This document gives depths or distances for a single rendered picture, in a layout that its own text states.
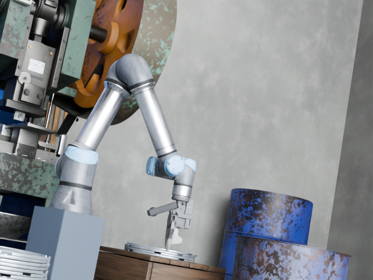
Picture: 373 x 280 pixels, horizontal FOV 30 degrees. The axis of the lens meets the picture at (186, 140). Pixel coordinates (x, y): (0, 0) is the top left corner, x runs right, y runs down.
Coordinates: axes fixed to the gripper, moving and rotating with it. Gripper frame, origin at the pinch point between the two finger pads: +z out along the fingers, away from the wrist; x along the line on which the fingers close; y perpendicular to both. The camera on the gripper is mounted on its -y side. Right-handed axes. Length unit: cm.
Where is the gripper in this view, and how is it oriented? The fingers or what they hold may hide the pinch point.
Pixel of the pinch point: (166, 247)
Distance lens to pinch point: 271.6
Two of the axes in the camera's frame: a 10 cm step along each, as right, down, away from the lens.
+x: -2.2, 1.2, 9.7
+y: 9.6, 2.1, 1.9
